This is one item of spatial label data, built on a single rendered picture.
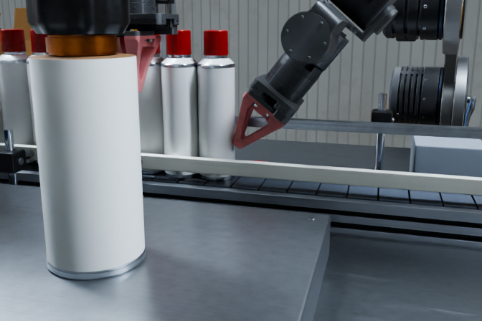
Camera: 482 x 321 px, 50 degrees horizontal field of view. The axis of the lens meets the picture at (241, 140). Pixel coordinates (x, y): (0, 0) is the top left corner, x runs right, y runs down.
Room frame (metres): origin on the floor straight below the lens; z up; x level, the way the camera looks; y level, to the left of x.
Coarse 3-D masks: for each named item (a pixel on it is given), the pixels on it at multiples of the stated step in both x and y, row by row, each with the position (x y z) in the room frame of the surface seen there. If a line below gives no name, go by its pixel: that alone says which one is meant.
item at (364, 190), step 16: (144, 176) 0.70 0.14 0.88; (160, 176) 0.70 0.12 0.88; (240, 176) 0.71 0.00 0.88; (288, 192) 0.64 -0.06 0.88; (304, 192) 0.63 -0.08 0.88; (320, 192) 0.63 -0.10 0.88; (336, 192) 0.63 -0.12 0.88; (352, 192) 0.63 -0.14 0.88; (368, 192) 0.63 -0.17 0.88; (384, 192) 0.63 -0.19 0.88; (400, 192) 0.63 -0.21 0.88; (416, 192) 0.63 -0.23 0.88; (432, 192) 0.63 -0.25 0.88; (464, 208) 0.58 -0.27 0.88; (480, 208) 0.58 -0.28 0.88
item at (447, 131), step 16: (288, 128) 0.71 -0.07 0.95; (304, 128) 0.71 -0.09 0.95; (320, 128) 0.70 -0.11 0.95; (336, 128) 0.69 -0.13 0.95; (352, 128) 0.69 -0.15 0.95; (368, 128) 0.68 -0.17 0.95; (384, 128) 0.68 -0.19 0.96; (400, 128) 0.67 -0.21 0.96; (416, 128) 0.67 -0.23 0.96; (432, 128) 0.66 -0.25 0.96; (448, 128) 0.66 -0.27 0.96; (464, 128) 0.65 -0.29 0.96; (480, 128) 0.65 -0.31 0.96
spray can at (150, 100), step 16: (160, 64) 0.72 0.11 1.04; (160, 80) 0.72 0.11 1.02; (144, 96) 0.71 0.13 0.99; (160, 96) 0.72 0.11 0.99; (144, 112) 0.71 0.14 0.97; (160, 112) 0.72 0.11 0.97; (144, 128) 0.71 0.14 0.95; (160, 128) 0.72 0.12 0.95; (144, 144) 0.71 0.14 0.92; (160, 144) 0.72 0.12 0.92
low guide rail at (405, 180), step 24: (0, 144) 0.76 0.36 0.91; (144, 168) 0.69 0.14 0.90; (168, 168) 0.68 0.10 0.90; (192, 168) 0.67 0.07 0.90; (216, 168) 0.66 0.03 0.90; (240, 168) 0.65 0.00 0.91; (264, 168) 0.64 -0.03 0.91; (288, 168) 0.64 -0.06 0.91; (312, 168) 0.63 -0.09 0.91; (336, 168) 0.62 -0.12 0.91; (456, 192) 0.58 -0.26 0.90; (480, 192) 0.58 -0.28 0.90
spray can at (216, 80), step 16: (208, 32) 0.69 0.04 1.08; (224, 32) 0.69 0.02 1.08; (208, 48) 0.69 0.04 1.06; (224, 48) 0.69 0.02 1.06; (208, 64) 0.68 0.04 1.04; (224, 64) 0.68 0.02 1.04; (208, 80) 0.68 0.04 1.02; (224, 80) 0.68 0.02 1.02; (208, 96) 0.68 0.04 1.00; (224, 96) 0.68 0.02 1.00; (208, 112) 0.68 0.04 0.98; (224, 112) 0.68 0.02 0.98; (208, 128) 0.68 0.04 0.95; (224, 128) 0.68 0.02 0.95; (208, 144) 0.68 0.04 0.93; (224, 144) 0.68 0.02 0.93; (208, 176) 0.68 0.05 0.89; (224, 176) 0.68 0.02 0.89
